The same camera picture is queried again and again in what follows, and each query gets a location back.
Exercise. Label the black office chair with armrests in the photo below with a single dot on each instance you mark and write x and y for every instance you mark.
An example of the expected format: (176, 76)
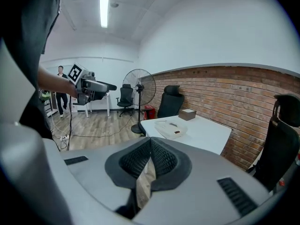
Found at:
(125, 97)

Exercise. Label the white desk telephone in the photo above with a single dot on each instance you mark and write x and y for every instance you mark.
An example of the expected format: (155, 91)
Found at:
(167, 132)

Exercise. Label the black padded office chair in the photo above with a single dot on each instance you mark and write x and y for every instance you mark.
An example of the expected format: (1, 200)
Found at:
(170, 104)

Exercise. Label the red box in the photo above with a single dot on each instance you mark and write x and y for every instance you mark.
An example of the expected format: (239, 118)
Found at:
(150, 110)

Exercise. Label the white ceiling conduit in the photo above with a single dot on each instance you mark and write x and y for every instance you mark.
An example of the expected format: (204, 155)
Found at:
(69, 17)

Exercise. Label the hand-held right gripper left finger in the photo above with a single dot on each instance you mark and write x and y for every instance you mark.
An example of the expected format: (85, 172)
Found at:
(126, 160)

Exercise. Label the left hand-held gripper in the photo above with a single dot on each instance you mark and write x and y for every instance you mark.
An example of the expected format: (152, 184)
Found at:
(77, 75)

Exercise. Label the long ceiling light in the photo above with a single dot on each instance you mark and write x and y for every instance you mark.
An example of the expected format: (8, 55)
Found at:
(104, 9)

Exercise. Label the black mesh office chair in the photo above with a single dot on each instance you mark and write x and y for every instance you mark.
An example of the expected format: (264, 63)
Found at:
(279, 144)

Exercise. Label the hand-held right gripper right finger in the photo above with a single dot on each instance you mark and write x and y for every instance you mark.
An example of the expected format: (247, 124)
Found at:
(173, 158)

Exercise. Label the white small table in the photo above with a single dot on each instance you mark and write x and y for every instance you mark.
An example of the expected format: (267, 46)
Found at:
(108, 107)

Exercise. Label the small box with green screen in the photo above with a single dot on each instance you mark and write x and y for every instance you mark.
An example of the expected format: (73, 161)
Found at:
(187, 115)

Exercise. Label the ceiling smoke detector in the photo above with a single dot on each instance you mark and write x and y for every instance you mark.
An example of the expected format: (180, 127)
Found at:
(114, 5)

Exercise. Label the white power strip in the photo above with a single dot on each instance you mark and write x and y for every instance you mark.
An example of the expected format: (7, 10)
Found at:
(64, 137)

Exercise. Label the person's left forearm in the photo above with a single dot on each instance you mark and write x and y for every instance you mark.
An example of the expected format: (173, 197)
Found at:
(54, 83)

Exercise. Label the black standing fan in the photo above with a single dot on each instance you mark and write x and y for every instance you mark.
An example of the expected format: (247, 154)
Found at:
(139, 88)

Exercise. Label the person's black shirt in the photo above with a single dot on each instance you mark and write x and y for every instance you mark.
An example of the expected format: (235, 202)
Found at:
(28, 43)

